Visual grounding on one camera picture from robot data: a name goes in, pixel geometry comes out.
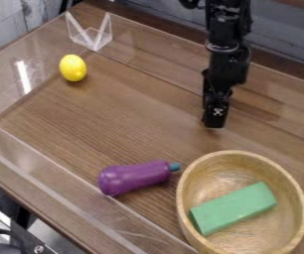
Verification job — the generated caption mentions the purple toy eggplant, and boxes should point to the purple toy eggplant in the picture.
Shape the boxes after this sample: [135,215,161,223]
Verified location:
[98,160,181,196]

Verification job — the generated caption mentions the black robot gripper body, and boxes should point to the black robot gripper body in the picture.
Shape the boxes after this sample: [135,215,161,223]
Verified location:
[202,41,252,104]

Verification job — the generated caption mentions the yellow toy lemon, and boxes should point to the yellow toy lemon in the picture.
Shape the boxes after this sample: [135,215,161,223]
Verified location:
[61,55,87,82]

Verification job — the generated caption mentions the green rectangular block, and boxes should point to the green rectangular block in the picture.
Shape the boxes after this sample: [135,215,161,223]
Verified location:
[189,182,277,236]

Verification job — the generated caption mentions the brown wooden bowl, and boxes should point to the brown wooden bowl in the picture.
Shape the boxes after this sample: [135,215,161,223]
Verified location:
[177,150,304,254]

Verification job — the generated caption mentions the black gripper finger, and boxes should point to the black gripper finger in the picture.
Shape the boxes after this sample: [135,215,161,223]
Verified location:
[204,96,229,128]

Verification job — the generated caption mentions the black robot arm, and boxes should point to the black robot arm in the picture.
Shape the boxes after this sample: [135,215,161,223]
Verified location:
[180,0,252,128]

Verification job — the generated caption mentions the clear acrylic corner bracket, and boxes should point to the clear acrylic corner bracket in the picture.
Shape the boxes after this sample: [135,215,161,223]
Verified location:
[66,12,113,52]

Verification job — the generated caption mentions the clear acrylic tray walls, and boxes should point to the clear acrylic tray walls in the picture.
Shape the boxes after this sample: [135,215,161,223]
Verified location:
[0,7,304,254]

